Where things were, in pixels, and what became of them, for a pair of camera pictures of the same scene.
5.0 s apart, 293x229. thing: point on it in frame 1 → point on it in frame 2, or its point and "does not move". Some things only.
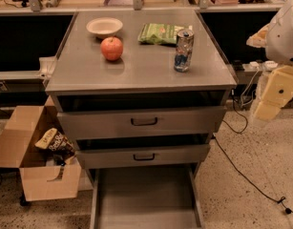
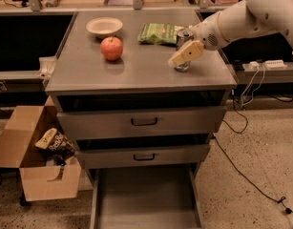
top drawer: x=96 y=122 does not move
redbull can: x=184 y=42 does not move
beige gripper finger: x=282 y=85 → x=207 y=34
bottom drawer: x=146 y=197 does not move
